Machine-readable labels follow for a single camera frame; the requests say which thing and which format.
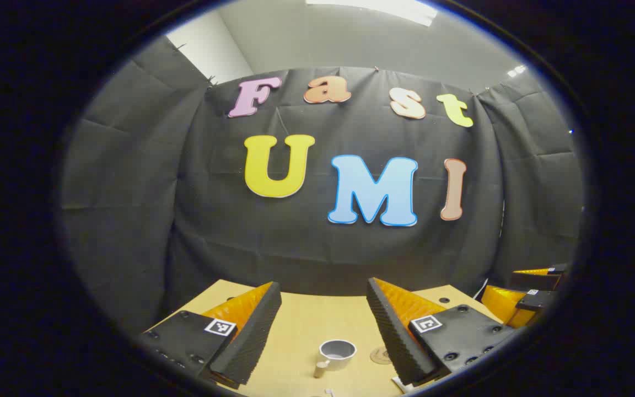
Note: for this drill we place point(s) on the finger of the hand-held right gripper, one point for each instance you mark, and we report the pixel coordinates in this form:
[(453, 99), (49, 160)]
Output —
[(535, 281), (502, 306)]

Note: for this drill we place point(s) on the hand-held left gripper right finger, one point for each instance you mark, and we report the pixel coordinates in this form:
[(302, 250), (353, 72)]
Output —
[(392, 336)]

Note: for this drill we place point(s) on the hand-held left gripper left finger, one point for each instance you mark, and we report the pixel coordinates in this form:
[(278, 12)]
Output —
[(251, 336)]

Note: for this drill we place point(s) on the round wooden coaster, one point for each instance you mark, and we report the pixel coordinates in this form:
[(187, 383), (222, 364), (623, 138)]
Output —
[(379, 355)]

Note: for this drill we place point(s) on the light wooden desktop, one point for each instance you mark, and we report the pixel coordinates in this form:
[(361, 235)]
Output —
[(306, 320)]

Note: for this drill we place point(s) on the black backdrop cloth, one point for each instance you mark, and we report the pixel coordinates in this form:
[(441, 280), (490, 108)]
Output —
[(295, 248)]

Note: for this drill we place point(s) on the small ceiling light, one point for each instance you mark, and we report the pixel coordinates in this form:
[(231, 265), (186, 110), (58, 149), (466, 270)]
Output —
[(517, 70)]

